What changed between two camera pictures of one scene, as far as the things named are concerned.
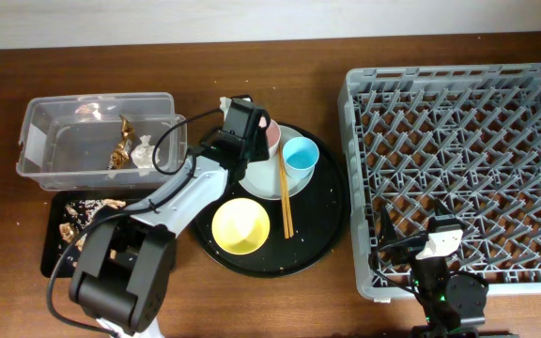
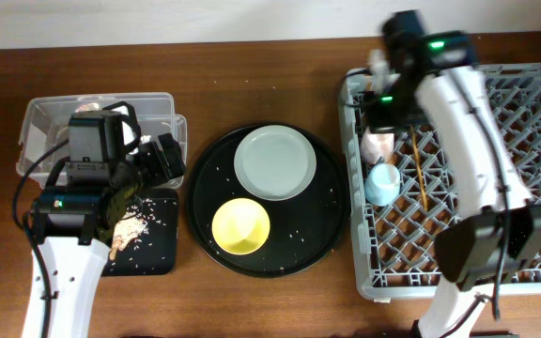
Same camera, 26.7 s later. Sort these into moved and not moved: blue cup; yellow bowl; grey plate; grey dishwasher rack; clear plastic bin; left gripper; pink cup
Moved: blue cup; left gripper; pink cup
Not moved: grey plate; grey dishwasher rack; clear plastic bin; yellow bowl
